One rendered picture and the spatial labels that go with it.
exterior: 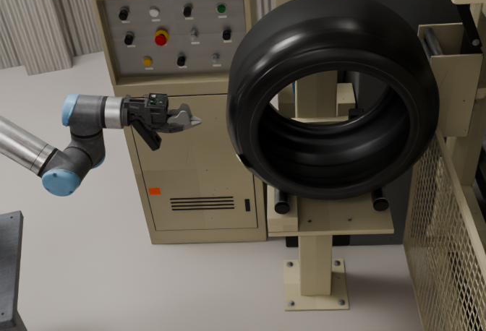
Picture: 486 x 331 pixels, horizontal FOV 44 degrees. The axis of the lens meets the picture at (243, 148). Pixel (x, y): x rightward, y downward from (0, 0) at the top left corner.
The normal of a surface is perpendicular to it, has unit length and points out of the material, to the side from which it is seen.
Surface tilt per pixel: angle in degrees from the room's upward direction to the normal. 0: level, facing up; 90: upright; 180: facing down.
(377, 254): 0
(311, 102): 90
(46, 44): 90
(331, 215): 0
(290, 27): 22
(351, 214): 0
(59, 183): 90
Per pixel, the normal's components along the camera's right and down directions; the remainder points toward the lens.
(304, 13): -0.29, -0.75
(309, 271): -0.03, 0.63
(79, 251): -0.07, -0.77
